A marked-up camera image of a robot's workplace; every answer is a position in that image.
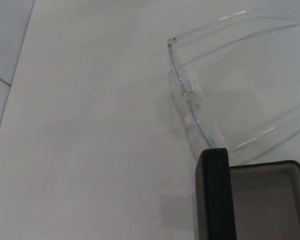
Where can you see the black glasses case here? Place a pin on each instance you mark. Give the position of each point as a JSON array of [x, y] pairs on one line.
[[212, 195]]

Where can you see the clear white glasses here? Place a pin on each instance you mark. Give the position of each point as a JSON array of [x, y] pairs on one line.
[[180, 85]]

